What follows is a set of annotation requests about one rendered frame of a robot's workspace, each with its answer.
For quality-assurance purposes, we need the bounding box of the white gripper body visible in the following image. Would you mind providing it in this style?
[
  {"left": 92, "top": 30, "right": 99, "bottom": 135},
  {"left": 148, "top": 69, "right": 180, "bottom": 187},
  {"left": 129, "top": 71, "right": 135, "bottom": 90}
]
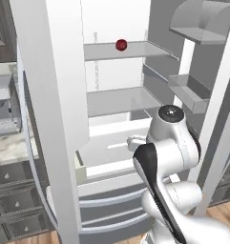
[{"left": 126, "top": 134, "right": 150, "bottom": 153}]

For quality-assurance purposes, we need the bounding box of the white fridge crisper drawer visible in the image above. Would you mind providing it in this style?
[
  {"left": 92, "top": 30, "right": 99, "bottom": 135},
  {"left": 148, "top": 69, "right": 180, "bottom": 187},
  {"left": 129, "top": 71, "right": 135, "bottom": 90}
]
[{"left": 73, "top": 126, "right": 153, "bottom": 186}]

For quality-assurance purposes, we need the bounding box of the grey glass fridge shelf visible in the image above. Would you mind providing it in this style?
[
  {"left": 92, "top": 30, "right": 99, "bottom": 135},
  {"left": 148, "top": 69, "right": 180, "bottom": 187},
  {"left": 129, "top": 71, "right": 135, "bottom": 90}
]
[
  {"left": 83, "top": 40, "right": 179, "bottom": 62},
  {"left": 86, "top": 86, "right": 167, "bottom": 119}
]

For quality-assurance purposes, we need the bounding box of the white fridge left door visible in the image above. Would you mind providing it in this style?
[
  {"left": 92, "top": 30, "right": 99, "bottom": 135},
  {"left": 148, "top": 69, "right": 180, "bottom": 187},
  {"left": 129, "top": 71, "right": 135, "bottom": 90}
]
[{"left": 10, "top": 0, "right": 91, "bottom": 244}]

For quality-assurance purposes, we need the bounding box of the white fridge door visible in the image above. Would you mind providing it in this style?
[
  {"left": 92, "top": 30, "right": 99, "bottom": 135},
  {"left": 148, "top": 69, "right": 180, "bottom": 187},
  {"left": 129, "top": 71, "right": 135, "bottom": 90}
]
[
  {"left": 142, "top": 0, "right": 230, "bottom": 217},
  {"left": 10, "top": 0, "right": 91, "bottom": 244}
]

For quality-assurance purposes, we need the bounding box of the grey counter drawer front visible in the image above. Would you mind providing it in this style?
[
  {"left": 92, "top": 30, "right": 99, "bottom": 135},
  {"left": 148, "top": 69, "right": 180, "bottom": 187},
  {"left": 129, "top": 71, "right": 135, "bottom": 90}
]
[
  {"left": 0, "top": 212, "right": 58, "bottom": 244},
  {"left": 0, "top": 159, "right": 47, "bottom": 191},
  {"left": 0, "top": 186, "right": 51, "bottom": 218}
]

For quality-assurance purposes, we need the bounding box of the white fridge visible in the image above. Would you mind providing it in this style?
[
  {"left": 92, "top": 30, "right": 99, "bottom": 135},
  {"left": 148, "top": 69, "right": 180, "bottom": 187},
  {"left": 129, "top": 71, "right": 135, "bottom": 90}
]
[{"left": 10, "top": 0, "right": 230, "bottom": 244}]

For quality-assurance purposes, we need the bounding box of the white fridge right door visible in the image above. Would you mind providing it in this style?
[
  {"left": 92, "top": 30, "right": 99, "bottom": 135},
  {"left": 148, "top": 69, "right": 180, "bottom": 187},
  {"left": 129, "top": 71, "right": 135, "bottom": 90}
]
[{"left": 142, "top": 0, "right": 230, "bottom": 217}]

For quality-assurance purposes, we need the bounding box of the grey freezer drawer front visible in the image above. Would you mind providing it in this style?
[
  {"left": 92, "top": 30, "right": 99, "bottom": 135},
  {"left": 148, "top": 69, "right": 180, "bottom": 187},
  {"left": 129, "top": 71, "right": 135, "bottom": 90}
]
[
  {"left": 77, "top": 218, "right": 157, "bottom": 244},
  {"left": 77, "top": 186, "right": 153, "bottom": 224}
]

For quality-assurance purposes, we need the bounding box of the square grey door bin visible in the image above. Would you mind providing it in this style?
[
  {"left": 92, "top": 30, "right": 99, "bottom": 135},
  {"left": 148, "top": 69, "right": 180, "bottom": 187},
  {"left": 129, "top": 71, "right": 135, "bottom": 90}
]
[{"left": 167, "top": 73, "right": 214, "bottom": 115}]

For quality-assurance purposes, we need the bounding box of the red apple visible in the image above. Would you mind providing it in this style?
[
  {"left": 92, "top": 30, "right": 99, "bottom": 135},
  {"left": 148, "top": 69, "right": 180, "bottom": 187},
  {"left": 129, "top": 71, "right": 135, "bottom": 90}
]
[{"left": 115, "top": 38, "right": 129, "bottom": 52}]

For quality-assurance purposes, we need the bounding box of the grey base cupboard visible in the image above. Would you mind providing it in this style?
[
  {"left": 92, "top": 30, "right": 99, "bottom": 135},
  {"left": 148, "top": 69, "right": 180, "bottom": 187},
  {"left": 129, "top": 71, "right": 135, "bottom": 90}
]
[{"left": 211, "top": 149, "right": 230, "bottom": 207}]

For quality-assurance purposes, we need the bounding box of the grey countertop appliance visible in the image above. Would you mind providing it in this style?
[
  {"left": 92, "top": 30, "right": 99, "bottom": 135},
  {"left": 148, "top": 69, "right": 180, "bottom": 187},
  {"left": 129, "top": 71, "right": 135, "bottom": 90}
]
[{"left": 0, "top": 73, "right": 23, "bottom": 138}]

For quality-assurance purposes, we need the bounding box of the curved grey door bin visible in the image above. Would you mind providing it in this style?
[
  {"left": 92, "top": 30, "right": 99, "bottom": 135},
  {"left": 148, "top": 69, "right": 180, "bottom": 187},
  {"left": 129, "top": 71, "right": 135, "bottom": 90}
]
[{"left": 169, "top": 0, "right": 230, "bottom": 46}]

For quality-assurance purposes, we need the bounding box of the dark grey wall cupboard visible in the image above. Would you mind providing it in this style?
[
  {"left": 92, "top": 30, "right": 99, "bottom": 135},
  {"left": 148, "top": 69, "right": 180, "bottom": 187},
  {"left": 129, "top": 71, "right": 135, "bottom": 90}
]
[{"left": 0, "top": 0, "right": 18, "bottom": 64}]

